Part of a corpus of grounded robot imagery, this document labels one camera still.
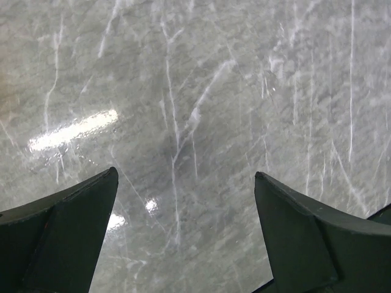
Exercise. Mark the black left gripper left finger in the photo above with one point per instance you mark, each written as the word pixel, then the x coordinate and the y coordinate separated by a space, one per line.
pixel 53 244

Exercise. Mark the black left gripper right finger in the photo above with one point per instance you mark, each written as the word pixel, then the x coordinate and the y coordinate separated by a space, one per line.
pixel 313 247

